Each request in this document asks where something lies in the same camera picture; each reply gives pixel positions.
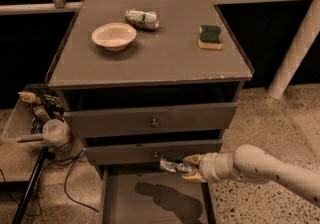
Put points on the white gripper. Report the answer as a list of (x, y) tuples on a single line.
[(208, 167)]

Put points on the silver blue redbull can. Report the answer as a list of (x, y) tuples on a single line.
[(172, 165)]

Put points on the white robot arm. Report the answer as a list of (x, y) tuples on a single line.
[(276, 35)]

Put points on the grey middle drawer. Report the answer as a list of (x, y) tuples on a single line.
[(148, 152)]

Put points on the grey drawer cabinet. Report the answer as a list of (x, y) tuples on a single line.
[(161, 68)]

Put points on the grey top drawer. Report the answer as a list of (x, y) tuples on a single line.
[(150, 120)]

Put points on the silver green can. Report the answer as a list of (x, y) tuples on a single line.
[(143, 20)]

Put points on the green yellow sponge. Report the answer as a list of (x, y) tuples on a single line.
[(209, 37)]

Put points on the clear plastic cup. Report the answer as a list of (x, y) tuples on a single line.
[(56, 132)]

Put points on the white paper bowl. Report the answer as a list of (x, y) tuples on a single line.
[(114, 36)]

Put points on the colourful snack bag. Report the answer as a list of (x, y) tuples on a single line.
[(53, 102)]

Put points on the black pole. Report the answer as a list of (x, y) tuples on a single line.
[(30, 186)]

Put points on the clear plastic bin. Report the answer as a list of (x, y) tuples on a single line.
[(25, 124)]

